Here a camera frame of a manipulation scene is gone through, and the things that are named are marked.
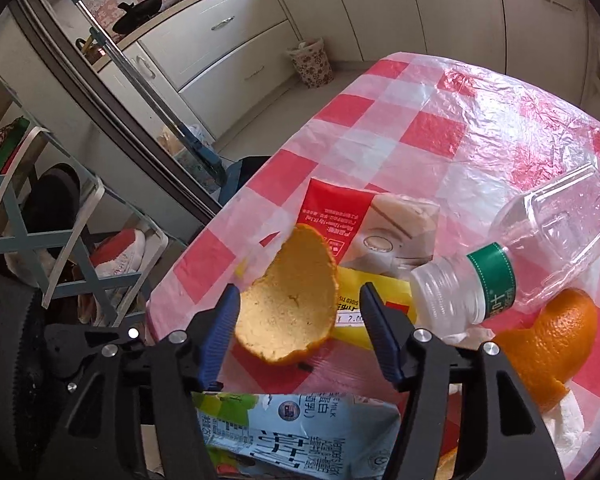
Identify white red paper bag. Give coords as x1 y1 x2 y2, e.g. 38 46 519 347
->
297 179 440 280

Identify blue white milk carton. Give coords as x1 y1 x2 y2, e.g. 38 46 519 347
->
192 393 401 479

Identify small orange peel piece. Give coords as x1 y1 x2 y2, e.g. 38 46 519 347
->
434 448 457 480

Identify yellow snack wrapper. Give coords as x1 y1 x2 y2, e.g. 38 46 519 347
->
234 259 420 352

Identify curved orange peel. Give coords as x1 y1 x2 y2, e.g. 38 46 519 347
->
235 224 339 366

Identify large orange peel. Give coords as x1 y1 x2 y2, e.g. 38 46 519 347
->
494 288 597 413

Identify clear plastic water bottle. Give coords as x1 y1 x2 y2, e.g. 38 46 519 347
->
408 164 600 337

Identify red white checkered tablecloth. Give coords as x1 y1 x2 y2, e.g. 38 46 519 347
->
148 53 600 479

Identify floral small waste basket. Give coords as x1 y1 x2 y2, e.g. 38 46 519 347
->
286 38 334 89

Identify black wok on stove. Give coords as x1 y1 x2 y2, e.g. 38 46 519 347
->
112 0 162 36

